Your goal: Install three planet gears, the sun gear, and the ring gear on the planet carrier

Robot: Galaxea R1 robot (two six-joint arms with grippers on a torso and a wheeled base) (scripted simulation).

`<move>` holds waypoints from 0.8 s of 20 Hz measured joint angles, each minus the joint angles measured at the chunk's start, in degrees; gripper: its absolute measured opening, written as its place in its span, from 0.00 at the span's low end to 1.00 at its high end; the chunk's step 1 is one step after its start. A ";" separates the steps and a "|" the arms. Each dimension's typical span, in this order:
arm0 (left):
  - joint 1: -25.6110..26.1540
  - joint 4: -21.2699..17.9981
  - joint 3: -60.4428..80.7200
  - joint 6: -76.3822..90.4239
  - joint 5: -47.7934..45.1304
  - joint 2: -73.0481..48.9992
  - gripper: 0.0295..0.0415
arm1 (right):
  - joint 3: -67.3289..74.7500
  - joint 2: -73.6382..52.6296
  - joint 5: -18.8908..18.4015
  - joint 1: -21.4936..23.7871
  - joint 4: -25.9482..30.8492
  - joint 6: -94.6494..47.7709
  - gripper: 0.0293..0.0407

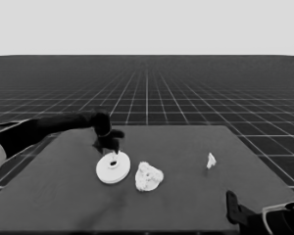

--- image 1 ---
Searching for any large thick white disc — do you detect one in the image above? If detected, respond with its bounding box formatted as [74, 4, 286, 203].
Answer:
[95, 150, 132, 185]

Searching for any white round carrier with pins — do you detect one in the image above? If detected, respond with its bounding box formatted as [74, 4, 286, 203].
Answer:
[134, 161, 165, 193]

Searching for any small white T-shaped piece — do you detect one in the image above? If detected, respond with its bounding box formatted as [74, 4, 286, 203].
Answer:
[206, 152, 218, 170]

